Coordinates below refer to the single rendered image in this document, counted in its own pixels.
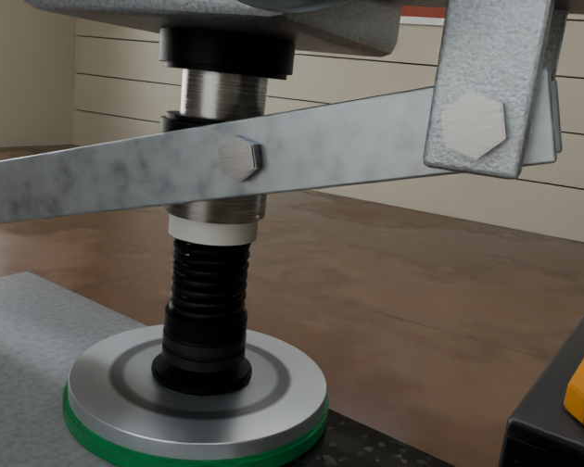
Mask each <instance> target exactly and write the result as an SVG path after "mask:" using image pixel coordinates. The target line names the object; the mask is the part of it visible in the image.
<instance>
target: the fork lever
mask: <svg viewBox="0 0 584 467"><path fill-rule="evenodd" d="M433 91H434V86H429V87H424V88H419V89H413V90H408V91H402V92H396V93H392V94H386V95H376V96H371V97H365V98H360V99H354V100H349V101H344V102H338V103H333V104H327V105H322V106H317V107H306V108H301V109H296V110H290V111H285V112H279V113H274V114H269V115H263V116H258V117H253V118H247V119H241V120H231V121H226V122H221V123H215V124H210V125H205V126H199V127H194V128H188V129H182V130H178V131H172V132H166V133H157V134H151V135H146V136H140V137H134V138H130V139H124V140H119V141H113V142H108V143H103V144H97V145H87V146H82V147H76V148H71V149H65V150H60V151H55V152H49V153H43V154H38V155H33V156H27V157H22V158H12V159H7V160H1V161H0V223H4V222H12V221H29V220H38V219H46V218H55V217H64V216H72V215H81V214H89V213H98V212H107V211H115V210H124V209H133V208H149V207H157V206H166V205H175V204H183V203H192V202H200V201H210V200H218V199H226V198H235V197H243V196H260V195H268V194H277V193H286V192H295V191H303V190H311V189H321V188H329V187H338V186H346V185H354V184H364V183H380V182H388V181H397V180H406V179H414V178H423V177H431V176H440V175H449V174H457V173H464V172H458V171H452V170H441V169H435V168H429V167H427V166H426V165H425V164H424V162H423V155H424V150H425V139H426V133H427V126H428V121H429V114H430V108H431V103H432V96H433ZM441 121H442V131H443V140H444V146H445V147H447V148H449V149H451V150H453V151H456V152H458V153H461V154H463V155H465V156H468V157H470V158H473V159H475V160H477V159H479V158H481V157H482V156H484V155H485V154H487V153H488V152H489V151H490V150H491V149H492V148H494V147H495V146H497V145H498V144H500V143H501V142H503V141H504V140H505V139H507V131H506V120H505V110H504V103H502V102H499V101H497V100H494V99H492V98H489V97H486V96H484V95H481V94H478V93H475V92H473V91H468V92H467V93H465V94H464V95H463V96H461V97H460V98H459V99H457V100H456V101H455V102H454V103H452V104H451V105H450V106H448V107H447V108H446V109H444V110H443V111H442V112H441ZM562 150H563V145H562V134H561V121H560V110H559V98H558V86H557V80H555V79H551V73H550V70H549V68H547V67H542V68H541V73H540V81H539V87H538V91H537V96H536V101H535V106H534V110H533V115H532V120H531V124H530V129H529V135H528V139H527V148H526V153H525V157H524V162H523V167H525V166H534V165H542V164H552V163H554V162H555V161H556V159H557V153H560V152H562Z"/></svg>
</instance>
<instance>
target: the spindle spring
mask: <svg viewBox="0 0 584 467"><path fill-rule="evenodd" d="M172 244H173V246H174V248H175V249H174V250H173V251H172V256H173V258H174V261H173V262H172V264H171V266H172V268H173V271H172V272H171V278H172V281H171V285H170V287H171V292H170V300H171V302H170V304H169V307H170V310H171V311H172V312H173V313H174V314H176V315H178V316H180V317H183V318H185V319H188V320H194V321H203V322H213V321H221V320H226V319H230V318H233V317H235V316H237V315H238V314H240V313H241V312H242V311H243V310H244V307H245V305H246V303H245V298H246V288H247V285H248V283H247V281H246V279H247V278H248V271H247V269H248V266H249V262H248V258H249V256H250V253H249V248H250V245H251V243H249V244H245V245H240V246H228V247H200V246H190V245H187V244H194V245H201V244H196V243H191V242H186V241H184V240H180V239H178V238H176V239H175V240H174V241H173V243H172ZM202 246H209V245H202ZM186 254H190V255H195V256H201V257H228V256H232V257H230V258H224V259H202V258H195V257H190V256H189V255H188V256H187V255H186ZM188 265H189V266H194V267H200V268H225V267H232V268H229V269H222V270H201V269H195V268H190V267H188ZM183 275H184V276H183ZM188 276H191V277H196V278H204V279H220V278H228V277H231V278H229V279H224V280H214V281H208V280H197V279H192V278H188ZM187 287H190V288H195V289H207V290H216V289H226V288H230V289H227V290H222V291H197V290H192V289H188V288H187ZM181 296H182V297H181ZM184 297H188V298H193V299H200V300H220V299H226V298H229V299H226V300H222V301H213V302H205V301H195V300H191V299H187V298H184ZM183 308H186V309H183ZM187 309H193V310H203V311H214V310H223V309H227V310H224V311H218V312H197V311H191V310H187Z"/></svg>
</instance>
